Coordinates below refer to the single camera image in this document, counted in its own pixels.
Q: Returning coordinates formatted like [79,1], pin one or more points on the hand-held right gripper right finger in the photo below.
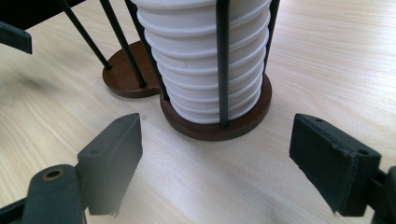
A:
[330,161]

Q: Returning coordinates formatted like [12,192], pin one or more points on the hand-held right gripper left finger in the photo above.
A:
[109,161]

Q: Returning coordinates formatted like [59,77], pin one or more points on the stack of white paper cups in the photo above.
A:
[186,77]

